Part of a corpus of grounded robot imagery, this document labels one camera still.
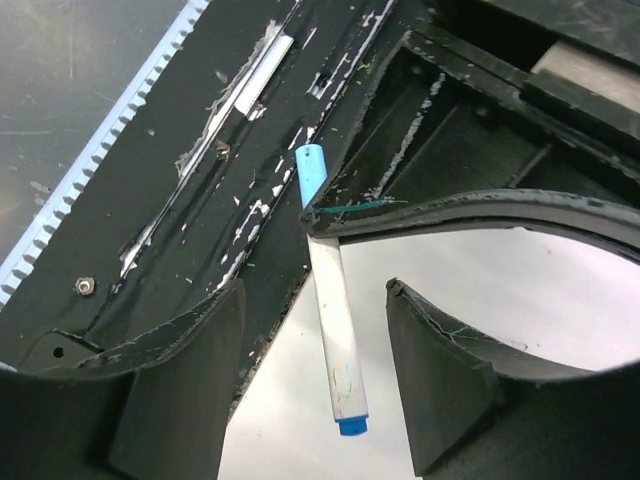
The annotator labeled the light blue cap pen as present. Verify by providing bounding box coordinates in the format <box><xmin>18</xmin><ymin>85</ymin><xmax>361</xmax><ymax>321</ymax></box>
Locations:
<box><xmin>294</xmin><ymin>143</ymin><xmax>370</xmax><ymax>437</ymax></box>

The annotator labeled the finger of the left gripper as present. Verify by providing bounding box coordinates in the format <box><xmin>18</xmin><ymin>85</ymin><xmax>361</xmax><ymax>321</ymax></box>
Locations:
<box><xmin>301</xmin><ymin>29</ymin><xmax>639</xmax><ymax>260</ymax></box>

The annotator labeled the light blue cable duct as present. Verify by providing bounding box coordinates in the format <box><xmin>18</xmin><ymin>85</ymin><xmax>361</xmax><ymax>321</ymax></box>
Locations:
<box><xmin>1</xmin><ymin>1</ymin><xmax>206</xmax><ymax>302</ymax></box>

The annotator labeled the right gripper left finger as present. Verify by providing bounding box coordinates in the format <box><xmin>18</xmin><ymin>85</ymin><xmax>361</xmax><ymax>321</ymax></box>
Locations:
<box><xmin>1</xmin><ymin>279</ymin><xmax>245</xmax><ymax>479</ymax></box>

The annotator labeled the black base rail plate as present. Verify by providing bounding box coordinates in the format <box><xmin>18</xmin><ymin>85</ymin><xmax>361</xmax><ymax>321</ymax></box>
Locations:
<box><xmin>1</xmin><ymin>1</ymin><xmax>429</xmax><ymax>409</ymax></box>

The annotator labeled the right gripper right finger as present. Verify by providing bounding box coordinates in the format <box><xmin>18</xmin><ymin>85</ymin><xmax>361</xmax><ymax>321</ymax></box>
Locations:
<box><xmin>386</xmin><ymin>279</ymin><xmax>639</xmax><ymax>479</ymax></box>

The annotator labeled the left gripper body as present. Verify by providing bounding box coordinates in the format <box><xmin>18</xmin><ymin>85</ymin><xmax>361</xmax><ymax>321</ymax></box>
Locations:
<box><xmin>431</xmin><ymin>1</ymin><xmax>639</xmax><ymax>159</ymax></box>

